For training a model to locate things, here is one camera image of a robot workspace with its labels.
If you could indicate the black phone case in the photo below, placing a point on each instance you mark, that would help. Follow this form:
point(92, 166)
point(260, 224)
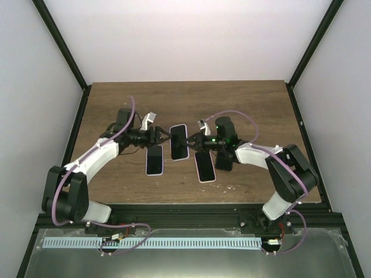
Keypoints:
point(223, 162)

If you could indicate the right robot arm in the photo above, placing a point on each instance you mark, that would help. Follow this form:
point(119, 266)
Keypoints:
point(292, 175)

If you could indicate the large lilac phone case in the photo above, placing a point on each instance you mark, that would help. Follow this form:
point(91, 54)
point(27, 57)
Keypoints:
point(155, 163)

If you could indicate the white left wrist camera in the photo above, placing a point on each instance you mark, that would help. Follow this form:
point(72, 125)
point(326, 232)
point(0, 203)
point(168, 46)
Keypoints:
point(147, 120)

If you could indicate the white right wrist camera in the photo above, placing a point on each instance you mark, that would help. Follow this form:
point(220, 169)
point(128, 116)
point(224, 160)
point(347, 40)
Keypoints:
point(204, 128)

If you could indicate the beige phone case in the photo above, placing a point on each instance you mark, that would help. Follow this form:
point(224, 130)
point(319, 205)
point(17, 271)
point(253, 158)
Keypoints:
point(205, 169)

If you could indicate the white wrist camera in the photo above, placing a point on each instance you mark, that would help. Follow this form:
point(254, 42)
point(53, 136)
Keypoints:
point(204, 128)
point(147, 120)

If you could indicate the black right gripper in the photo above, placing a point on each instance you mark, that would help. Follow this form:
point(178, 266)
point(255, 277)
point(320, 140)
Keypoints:
point(199, 146)

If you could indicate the light blue slotted strip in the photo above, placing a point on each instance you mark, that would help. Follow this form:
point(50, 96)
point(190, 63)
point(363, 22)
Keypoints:
point(235, 243)

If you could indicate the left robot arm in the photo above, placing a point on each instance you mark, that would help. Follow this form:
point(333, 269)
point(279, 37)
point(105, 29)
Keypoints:
point(66, 196)

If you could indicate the black aluminium frame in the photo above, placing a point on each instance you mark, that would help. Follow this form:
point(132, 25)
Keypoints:
point(215, 215)

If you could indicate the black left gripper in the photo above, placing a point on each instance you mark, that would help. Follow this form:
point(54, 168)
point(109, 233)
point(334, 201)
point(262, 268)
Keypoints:
point(157, 139)

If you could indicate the dark phone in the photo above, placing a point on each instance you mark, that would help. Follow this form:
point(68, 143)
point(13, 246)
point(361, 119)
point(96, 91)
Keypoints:
point(179, 150)

